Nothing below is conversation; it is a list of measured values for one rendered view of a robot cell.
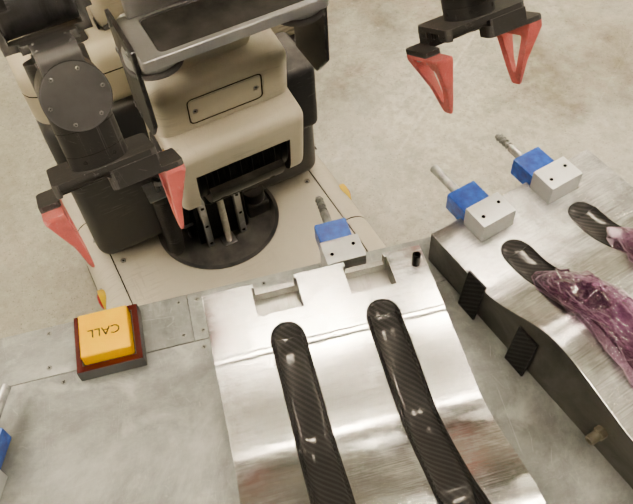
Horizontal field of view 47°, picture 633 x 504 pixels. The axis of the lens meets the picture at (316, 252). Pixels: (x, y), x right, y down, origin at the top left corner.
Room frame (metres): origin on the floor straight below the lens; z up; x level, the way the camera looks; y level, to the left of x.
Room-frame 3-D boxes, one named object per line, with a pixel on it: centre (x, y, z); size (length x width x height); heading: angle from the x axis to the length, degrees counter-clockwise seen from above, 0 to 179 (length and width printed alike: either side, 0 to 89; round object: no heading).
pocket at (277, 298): (0.45, 0.05, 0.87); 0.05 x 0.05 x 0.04; 10
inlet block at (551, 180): (0.65, -0.29, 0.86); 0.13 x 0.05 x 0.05; 27
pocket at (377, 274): (0.47, -0.06, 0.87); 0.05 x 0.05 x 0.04; 10
